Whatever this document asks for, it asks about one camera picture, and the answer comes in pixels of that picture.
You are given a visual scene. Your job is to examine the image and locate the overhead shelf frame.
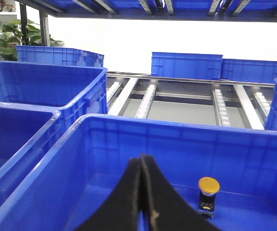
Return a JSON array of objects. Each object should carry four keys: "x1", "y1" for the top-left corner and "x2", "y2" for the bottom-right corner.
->
[{"x1": 15, "y1": 0, "x2": 277, "y2": 77}]

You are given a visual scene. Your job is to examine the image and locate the yellow push button switch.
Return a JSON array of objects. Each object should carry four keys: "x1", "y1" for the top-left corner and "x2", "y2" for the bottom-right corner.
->
[{"x1": 198, "y1": 177, "x2": 220, "y2": 219}]

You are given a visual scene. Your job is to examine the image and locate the back left blue crate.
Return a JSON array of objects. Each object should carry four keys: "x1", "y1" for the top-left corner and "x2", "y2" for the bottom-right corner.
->
[{"x1": 0, "y1": 61, "x2": 108, "y2": 135}]

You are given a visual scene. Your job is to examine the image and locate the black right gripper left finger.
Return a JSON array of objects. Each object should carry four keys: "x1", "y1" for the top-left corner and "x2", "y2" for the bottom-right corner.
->
[{"x1": 76, "y1": 158, "x2": 142, "y2": 231}]

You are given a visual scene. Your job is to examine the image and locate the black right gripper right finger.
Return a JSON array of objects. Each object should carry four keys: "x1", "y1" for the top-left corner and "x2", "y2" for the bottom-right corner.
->
[{"x1": 141, "y1": 154, "x2": 219, "y2": 231}]

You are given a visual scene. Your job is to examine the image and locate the blue plastic crate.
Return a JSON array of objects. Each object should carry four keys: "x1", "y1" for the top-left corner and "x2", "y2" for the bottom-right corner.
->
[
  {"x1": 0, "y1": 114, "x2": 277, "y2": 231},
  {"x1": 0, "y1": 101, "x2": 62, "y2": 217}
]

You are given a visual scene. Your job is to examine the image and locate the far blue crate low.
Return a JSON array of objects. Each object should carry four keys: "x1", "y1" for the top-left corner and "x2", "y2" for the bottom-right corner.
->
[{"x1": 220, "y1": 59, "x2": 277, "y2": 84}]

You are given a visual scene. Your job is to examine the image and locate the green potted plant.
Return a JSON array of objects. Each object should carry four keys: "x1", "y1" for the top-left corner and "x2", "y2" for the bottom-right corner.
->
[{"x1": 0, "y1": 19, "x2": 64, "y2": 62}]

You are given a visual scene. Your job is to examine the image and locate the right blue plastic crate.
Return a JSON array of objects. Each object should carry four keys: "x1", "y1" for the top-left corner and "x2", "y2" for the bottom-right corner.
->
[{"x1": 0, "y1": 114, "x2": 277, "y2": 231}]

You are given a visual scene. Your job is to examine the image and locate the left blue plastic crate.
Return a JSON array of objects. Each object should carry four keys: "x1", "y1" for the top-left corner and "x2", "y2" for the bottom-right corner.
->
[{"x1": 0, "y1": 101, "x2": 62, "y2": 217}]

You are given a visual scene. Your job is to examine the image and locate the far blue crate tall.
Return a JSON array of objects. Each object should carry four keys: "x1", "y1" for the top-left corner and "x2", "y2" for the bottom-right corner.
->
[{"x1": 151, "y1": 52, "x2": 223, "y2": 80}]

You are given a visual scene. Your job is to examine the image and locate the roller conveyor shelf bed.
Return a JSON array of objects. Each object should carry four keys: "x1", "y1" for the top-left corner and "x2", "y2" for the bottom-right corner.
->
[{"x1": 106, "y1": 72, "x2": 274, "y2": 129}]

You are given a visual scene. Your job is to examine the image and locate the back right blue crate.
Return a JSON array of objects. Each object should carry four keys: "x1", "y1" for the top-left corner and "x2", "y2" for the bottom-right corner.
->
[{"x1": 16, "y1": 45, "x2": 104, "y2": 67}]

